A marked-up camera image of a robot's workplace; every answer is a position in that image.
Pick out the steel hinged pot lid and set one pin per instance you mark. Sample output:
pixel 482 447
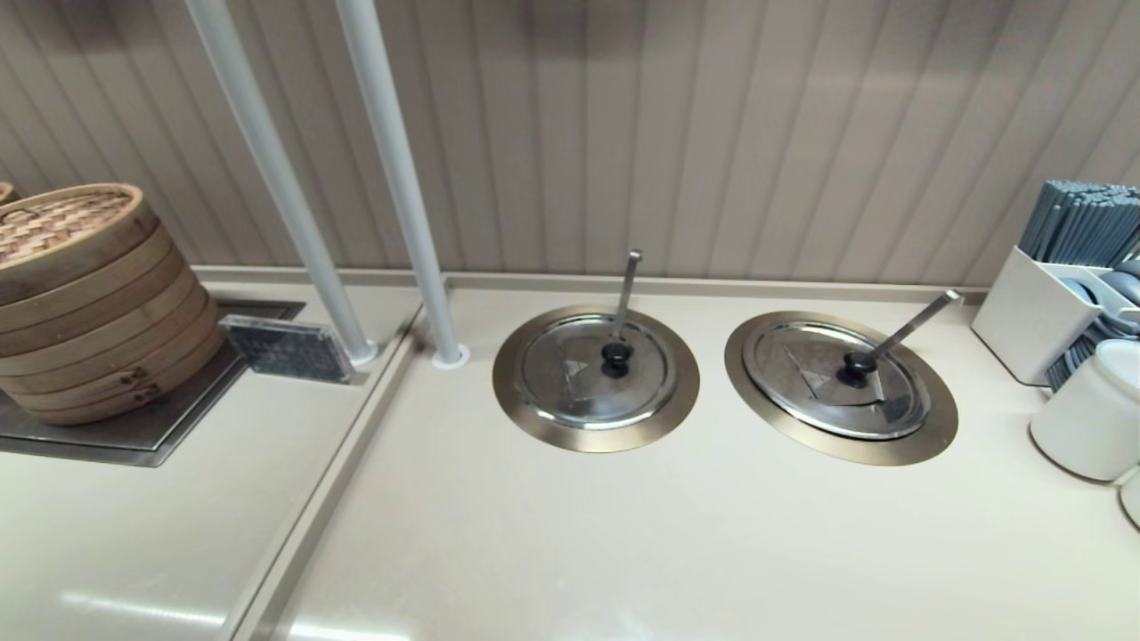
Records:
pixel 570 392
pixel 802 392

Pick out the white metal pole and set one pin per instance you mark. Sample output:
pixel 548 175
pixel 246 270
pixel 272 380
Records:
pixel 267 160
pixel 392 151

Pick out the clear acrylic sign holder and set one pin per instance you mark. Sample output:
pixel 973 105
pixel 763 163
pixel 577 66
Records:
pixel 285 349

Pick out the recessed steel tray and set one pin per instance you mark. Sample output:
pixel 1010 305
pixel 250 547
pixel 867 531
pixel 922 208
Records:
pixel 134 438

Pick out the white utensil holder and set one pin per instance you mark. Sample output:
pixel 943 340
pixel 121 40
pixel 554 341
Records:
pixel 1024 312

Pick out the bamboo steamer stack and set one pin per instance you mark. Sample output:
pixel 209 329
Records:
pixel 89 312

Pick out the grey chopsticks bundle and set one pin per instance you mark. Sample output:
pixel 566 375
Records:
pixel 1078 223

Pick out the white ceramic jar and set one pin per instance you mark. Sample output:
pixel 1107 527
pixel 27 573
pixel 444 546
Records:
pixel 1087 418

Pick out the bamboo steamer basket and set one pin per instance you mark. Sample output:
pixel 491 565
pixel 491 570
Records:
pixel 5 193

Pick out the white round container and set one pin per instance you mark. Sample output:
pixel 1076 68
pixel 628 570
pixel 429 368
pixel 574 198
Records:
pixel 1133 500

